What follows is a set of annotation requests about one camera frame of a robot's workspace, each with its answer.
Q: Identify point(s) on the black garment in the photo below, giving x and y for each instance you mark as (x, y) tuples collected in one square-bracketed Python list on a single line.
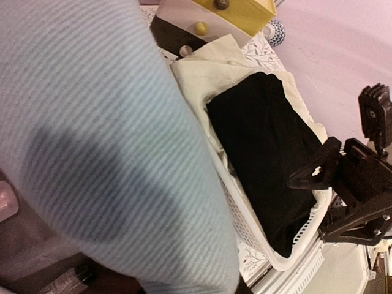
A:
[(264, 138)]

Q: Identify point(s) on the yellow and white storage box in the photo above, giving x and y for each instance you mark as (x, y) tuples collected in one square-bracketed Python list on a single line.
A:
[(183, 26)]

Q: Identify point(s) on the pink and teal kids suitcase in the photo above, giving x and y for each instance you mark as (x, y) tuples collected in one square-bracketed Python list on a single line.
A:
[(34, 259)]

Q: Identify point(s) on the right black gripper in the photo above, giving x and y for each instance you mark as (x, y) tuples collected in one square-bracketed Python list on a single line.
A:
[(362, 181)]

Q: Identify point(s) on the pale blue garment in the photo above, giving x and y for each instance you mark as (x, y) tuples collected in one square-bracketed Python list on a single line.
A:
[(98, 139)]

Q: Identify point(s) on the floral white tablecloth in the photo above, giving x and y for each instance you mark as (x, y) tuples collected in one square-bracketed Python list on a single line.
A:
[(254, 249)]

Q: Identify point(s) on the beige garment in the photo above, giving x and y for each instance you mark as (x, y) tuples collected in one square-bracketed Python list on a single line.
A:
[(218, 66)]

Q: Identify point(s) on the black white patterned cloth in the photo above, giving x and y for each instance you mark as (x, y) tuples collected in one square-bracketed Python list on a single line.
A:
[(274, 32)]

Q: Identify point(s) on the white plastic mesh basket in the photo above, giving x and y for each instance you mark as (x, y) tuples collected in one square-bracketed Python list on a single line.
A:
[(278, 222)]

